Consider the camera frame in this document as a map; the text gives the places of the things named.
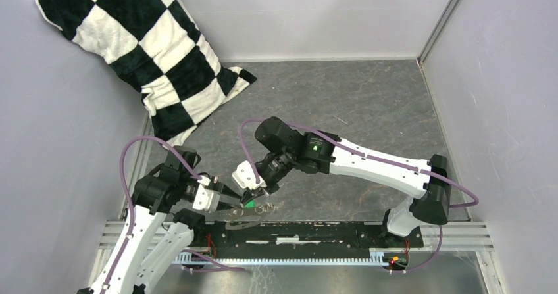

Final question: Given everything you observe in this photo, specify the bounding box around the metal key organizer plate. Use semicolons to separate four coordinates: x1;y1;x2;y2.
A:
224;203;277;230

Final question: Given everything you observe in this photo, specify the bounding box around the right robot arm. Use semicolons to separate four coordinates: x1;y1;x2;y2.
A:
232;116;451;247

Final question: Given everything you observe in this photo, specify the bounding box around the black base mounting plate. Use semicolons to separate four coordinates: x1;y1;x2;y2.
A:
190;221;424;259

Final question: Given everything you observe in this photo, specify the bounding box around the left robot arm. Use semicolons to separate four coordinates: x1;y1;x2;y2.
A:
79;146;241;293

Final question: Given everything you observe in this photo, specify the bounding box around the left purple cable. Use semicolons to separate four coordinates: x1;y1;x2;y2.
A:
99;135;249;294

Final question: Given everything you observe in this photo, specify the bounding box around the key with green tag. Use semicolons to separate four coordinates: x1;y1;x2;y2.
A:
244;201;256;208

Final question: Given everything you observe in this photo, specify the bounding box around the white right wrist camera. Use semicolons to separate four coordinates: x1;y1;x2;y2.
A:
232;160;266;191

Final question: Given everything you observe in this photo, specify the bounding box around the aluminium frame rail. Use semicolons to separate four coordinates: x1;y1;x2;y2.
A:
98;221;494;252

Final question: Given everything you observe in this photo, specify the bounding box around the black and white checkered pillow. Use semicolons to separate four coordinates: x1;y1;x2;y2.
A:
36;0;256;145

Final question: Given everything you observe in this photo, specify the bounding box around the aluminium corner profile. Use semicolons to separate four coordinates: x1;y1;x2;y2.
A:
417;0;461;68

